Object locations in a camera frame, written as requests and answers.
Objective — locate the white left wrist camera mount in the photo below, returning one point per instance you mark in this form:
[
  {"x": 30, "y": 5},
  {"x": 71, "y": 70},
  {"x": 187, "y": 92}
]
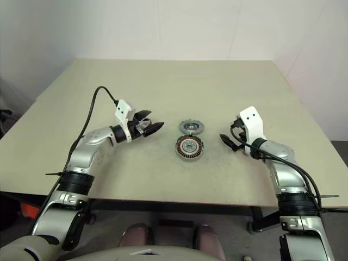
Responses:
[{"x": 122, "y": 108}]

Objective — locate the copper wound stator ring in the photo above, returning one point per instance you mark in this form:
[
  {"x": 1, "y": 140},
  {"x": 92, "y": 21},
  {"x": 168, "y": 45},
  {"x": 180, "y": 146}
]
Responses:
[{"x": 179, "y": 149}]

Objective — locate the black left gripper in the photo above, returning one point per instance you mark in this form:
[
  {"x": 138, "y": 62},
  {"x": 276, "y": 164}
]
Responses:
[{"x": 134, "y": 129}]

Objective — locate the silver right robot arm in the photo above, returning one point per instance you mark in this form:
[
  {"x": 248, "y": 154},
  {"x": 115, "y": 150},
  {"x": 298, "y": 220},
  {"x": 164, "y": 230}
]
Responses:
[{"x": 282, "y": 152}]

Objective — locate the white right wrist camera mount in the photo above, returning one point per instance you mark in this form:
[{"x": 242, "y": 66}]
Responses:
[{"x": 251, "y": 117}]

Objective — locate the black stand foot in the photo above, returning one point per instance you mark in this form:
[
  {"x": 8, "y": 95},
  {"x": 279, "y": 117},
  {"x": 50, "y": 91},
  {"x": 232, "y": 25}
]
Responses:
[{"x": 5, "y": 112}]

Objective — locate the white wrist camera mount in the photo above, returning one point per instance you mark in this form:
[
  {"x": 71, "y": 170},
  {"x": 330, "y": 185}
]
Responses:
[
  {"x": 122, "y": 108},
  {"x": 251, "y": 117}
]

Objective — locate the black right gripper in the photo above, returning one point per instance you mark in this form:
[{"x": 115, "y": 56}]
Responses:
[{"x": 237, "y": 145}]

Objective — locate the orange plastic object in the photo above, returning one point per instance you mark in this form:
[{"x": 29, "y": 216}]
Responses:
[{"x": 30, "y": 210}]

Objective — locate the grey robot torso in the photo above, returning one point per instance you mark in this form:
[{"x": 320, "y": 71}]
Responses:
[{"x": 108, "y": 255}]

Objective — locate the dark maroon rounded shape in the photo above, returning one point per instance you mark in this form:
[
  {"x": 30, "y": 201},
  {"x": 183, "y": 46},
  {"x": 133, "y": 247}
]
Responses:
[
  {"x": 208, "y": 239},
  {"x": 136, "y": 233}
]

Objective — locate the black zip tie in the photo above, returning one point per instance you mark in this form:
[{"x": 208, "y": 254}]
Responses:
[
  {"x": 54, "y": 173},
  {"x": 335, "y": 210},
  {"x": 330, "y": 196}
]

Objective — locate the black table frame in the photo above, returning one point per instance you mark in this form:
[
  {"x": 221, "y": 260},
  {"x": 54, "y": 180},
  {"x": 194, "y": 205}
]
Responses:
[{"x": 163, "y": 206}]

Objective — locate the grey metal rotor disc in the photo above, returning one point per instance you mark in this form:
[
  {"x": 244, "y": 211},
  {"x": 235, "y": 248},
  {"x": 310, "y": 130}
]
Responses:
[{"x": 191, "y": 126}]

